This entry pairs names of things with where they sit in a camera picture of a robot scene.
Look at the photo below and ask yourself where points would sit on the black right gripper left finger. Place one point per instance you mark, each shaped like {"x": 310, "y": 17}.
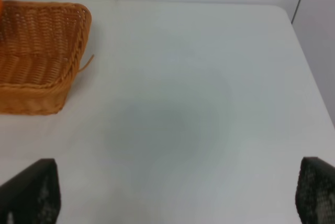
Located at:
{"x": 33, "y": 195}

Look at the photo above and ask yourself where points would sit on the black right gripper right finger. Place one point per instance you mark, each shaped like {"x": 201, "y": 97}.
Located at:
{"x": 314, "y": 197}

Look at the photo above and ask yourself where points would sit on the orange with stem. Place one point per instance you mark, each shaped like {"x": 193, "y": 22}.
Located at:
{"x": 1, "y": 6}

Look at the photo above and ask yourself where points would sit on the orange wicker basket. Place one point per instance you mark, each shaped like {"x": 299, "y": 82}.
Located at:
{"x": 42, "y": 44}

